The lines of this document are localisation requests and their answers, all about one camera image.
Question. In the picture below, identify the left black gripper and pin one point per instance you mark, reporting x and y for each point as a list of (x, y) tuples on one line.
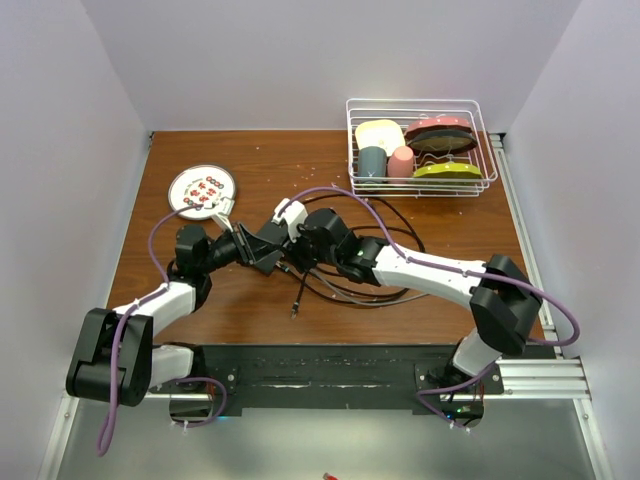
[(252, 248)]

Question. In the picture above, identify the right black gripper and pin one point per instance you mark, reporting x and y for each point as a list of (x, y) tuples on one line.
[(292, 253)]

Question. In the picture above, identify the black network switch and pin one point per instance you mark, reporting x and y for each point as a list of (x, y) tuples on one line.
[(266, 247)]

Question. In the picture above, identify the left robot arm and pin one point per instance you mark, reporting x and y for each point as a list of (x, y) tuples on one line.
[(115, 357)]

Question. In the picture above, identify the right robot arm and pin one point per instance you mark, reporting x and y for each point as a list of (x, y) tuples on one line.
[(496, 292)]

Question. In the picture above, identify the round white patterned plate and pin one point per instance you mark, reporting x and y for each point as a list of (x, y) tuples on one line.
[(196, 191)]

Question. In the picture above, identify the dark grey cup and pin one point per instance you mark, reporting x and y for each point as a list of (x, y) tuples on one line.
[(371, 164)]

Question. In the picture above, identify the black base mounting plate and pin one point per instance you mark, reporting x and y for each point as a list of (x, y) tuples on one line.
[(417, 378)]

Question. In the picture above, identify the pink cup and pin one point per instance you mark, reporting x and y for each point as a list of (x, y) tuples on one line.
[(400, 164)]

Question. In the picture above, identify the cream yellow plate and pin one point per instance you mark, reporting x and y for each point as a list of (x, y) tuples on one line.
[(384, 133)]

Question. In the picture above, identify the black brown bowl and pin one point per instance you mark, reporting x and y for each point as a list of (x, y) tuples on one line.
[(442, 142)]

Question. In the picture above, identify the olive green bowl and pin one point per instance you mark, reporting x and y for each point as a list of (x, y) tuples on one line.
[(448, 170)]

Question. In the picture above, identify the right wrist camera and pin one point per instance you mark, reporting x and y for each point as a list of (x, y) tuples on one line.
[(291, 214)]

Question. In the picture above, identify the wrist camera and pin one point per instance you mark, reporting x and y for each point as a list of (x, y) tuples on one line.
[(221, 213), (291, 214)]

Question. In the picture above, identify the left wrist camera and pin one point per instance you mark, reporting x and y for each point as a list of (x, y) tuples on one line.
[(221, 213)]

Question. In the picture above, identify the white wire dish rack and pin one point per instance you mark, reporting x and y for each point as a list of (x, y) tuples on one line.
[(404, 112)]

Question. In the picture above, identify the aluminium frame rail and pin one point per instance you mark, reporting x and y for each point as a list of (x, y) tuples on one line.
[(542, 427)]

